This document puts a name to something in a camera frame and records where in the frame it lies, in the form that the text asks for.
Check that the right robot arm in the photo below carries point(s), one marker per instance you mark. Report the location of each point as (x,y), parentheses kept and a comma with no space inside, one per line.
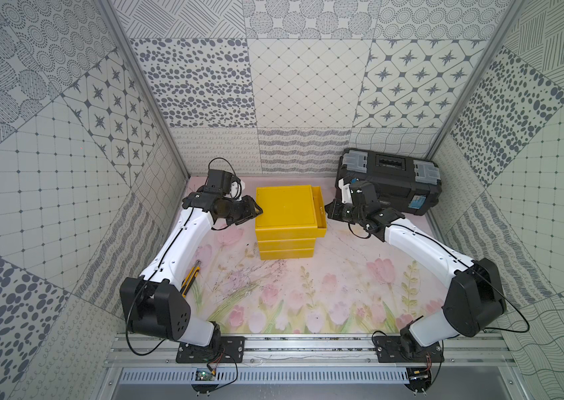
(474,297)

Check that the yellow drawer cabinet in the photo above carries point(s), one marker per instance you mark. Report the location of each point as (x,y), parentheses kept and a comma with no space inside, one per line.
(286,249)

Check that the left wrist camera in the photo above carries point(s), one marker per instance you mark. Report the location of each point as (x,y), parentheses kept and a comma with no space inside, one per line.
(223,183)

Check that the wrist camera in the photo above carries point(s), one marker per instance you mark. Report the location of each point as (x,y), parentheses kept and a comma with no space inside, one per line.
(349,190)
(223,183)

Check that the yellow top drawer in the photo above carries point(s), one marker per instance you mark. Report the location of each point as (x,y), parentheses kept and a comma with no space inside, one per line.
(322,212)

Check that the black toolbox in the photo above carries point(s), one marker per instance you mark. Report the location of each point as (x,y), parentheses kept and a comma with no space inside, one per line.
(409,185)

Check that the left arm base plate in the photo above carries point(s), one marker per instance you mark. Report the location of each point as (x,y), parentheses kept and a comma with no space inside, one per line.
(229,349)

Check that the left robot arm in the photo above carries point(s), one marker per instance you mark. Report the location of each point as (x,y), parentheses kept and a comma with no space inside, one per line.
(153,303)

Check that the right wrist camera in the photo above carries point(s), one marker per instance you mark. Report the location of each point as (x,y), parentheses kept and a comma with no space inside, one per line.
(349,190)

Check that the floral table mat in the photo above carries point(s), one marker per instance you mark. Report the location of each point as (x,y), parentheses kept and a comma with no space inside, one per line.
(349,285)

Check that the aluminium mounting rail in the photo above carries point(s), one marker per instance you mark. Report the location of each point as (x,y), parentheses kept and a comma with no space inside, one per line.
(286,350)

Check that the yellow utility knife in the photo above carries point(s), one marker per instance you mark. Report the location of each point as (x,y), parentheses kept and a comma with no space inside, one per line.
(190,278)

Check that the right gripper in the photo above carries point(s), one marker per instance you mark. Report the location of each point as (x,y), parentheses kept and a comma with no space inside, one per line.
(334,214)

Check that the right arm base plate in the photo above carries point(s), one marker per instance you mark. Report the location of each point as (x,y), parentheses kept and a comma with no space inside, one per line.
(395,349)

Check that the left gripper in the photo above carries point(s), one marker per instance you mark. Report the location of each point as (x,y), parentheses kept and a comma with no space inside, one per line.
(241,209)

